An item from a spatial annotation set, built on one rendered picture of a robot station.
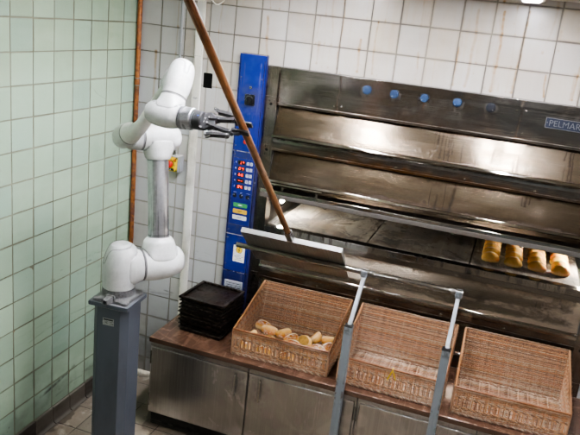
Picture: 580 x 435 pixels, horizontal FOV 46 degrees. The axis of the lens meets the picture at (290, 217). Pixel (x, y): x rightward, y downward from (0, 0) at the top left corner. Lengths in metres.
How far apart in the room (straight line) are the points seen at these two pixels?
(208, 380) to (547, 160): 2.14
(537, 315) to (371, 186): 1.12
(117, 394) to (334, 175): 1.62
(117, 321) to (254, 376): 0.85
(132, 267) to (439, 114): 1.75
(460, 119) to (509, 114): 0.24
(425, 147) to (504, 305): 0.96
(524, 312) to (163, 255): 1.93
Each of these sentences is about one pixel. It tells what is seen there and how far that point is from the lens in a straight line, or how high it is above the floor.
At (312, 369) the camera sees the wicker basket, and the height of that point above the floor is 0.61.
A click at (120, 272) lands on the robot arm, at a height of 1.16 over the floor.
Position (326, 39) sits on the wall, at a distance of 3.80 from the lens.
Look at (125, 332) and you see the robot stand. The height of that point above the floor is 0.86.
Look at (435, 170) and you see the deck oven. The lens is 3.75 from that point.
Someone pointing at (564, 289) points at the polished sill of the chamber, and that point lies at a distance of 3.88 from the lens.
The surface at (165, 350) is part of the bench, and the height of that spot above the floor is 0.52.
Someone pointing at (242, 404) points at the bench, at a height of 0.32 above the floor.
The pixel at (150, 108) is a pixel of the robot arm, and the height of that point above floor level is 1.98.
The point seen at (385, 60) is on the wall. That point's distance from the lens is 3.73.
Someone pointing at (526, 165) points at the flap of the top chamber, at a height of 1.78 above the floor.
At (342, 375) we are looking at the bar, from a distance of 3.55.
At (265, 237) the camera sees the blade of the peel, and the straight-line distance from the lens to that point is 3.57.
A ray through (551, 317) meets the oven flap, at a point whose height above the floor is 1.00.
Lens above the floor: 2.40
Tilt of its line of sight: 17 degrees down
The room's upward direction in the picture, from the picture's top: 6 degrees clockwise
